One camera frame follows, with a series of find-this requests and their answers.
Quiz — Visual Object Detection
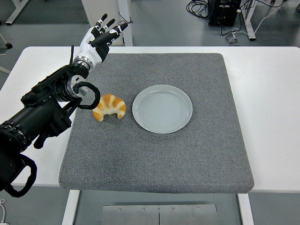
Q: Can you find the white and black hand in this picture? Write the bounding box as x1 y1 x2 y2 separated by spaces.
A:
75 13 129 68

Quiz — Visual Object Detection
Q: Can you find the golden croissant bread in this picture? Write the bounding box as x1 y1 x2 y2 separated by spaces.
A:
93 93 127 122

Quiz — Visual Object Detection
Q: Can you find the pale grey round plate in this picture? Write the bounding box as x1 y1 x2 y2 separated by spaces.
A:
132 84 194 135

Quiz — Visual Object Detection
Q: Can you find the grey metal plate with screws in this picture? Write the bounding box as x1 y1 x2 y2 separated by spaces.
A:
102 204 218 225

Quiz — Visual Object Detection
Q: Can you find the beige cabinet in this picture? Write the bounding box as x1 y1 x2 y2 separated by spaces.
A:
81 0 125 47

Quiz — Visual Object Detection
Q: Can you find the white desk foot bar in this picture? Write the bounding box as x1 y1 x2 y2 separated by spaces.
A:
5 0 27 26

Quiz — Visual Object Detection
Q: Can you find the grey chair base with caster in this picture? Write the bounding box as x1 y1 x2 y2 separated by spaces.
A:
0 32 13 50

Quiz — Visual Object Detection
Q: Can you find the grey felt mat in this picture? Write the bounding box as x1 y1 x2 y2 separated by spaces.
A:
58 52 255 195

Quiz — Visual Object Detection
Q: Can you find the black computer tower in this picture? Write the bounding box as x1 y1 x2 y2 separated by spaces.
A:
208 0 242 27

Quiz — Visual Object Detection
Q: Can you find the grey floor socket box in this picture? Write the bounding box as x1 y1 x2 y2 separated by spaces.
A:
225 31 239 45

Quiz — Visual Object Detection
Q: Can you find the white table leg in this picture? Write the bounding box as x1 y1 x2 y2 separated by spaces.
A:
237 193 255 225
61 189 81 225

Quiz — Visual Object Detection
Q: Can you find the white desk leg with foot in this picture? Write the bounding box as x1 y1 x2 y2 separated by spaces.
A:
241 0 256 41

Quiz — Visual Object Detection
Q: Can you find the thin black looped cable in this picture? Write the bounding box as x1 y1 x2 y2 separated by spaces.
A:
118 11 134 26

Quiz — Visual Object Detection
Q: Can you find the white upright post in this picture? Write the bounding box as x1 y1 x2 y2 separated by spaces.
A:
118 0 134 47

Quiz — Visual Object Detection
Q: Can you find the black cable bundle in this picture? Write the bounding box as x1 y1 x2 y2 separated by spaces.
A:
186 0 210 21

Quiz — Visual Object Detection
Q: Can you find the long white cable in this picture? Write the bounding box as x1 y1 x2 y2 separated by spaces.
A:
254 0 291 33

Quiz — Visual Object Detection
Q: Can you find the thin white cable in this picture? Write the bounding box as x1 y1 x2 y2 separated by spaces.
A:
0 198 8 225

